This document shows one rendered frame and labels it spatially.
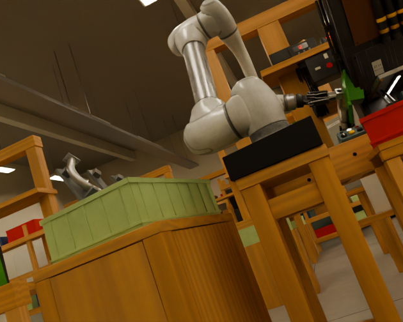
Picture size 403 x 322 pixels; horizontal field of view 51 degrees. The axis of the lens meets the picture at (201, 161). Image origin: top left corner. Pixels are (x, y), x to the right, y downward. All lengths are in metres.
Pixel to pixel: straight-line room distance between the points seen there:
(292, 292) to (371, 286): 0.24
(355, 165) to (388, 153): 0.34
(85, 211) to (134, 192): 0.20
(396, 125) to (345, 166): 0.34
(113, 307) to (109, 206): 0.31
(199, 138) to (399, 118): 0.73
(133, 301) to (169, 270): 0.16
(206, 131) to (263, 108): 0.23
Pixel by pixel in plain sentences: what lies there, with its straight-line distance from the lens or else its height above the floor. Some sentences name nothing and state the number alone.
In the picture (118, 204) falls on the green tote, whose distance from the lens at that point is 1.38.
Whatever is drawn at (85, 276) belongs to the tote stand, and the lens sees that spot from 1.43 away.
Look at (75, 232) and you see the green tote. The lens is 1.50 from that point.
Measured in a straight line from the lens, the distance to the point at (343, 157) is 1.90.
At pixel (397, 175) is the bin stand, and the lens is 1.59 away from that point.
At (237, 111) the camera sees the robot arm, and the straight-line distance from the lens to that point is 1.56.
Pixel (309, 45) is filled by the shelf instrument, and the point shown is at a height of 1.58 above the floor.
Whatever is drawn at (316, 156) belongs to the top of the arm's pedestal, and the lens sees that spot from 1.40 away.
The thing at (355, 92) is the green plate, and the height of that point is 1.14.
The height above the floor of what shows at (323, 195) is 0.70.
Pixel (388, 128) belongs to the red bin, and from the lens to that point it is 1.65.
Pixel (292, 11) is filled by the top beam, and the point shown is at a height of 1.86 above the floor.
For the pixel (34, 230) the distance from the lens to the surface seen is 7.62.
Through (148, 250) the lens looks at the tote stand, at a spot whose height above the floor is 0.72.
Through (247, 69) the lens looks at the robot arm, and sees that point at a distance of 2.11.
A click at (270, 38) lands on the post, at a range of 2.73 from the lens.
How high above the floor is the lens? 0.63
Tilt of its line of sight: 13 degrees up
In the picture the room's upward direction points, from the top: 20 degrees counter-clockwise
